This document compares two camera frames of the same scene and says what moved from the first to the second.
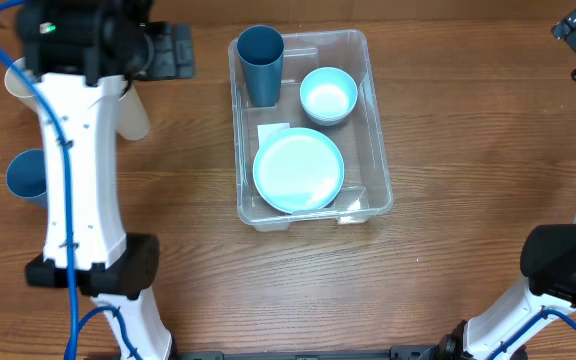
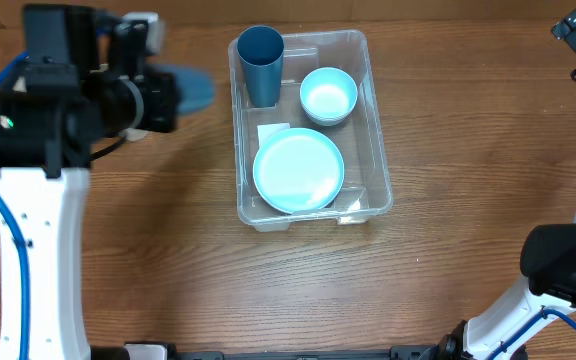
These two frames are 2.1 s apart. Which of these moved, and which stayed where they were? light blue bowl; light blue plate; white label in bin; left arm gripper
Moved: left arm gripper
Stayed: white label in bin; light blue bowl; light blue plate
